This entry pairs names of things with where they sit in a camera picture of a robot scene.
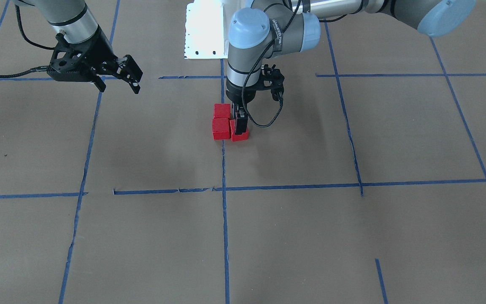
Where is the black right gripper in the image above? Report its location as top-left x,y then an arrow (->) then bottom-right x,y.
47,27 -> 143,94

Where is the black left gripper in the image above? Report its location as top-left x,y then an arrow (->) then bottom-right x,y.
226,64 -> 285,134

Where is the red block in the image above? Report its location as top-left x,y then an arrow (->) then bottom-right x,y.
213,103 -> 232,119
229,119 -> 249,142
212,117 -> 231,140

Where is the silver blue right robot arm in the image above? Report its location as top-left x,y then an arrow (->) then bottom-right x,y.
14,0 -> 143,94

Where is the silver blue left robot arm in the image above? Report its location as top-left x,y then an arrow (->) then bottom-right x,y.
226,0 -> 476,135

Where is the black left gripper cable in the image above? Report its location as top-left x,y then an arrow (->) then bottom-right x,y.
243,0 -> 302,128

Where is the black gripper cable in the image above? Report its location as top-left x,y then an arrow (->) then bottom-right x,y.
243,0 -> 302,128
0,4 -> 58,79

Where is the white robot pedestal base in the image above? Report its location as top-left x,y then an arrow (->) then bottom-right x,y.
184,0 -> 246,60

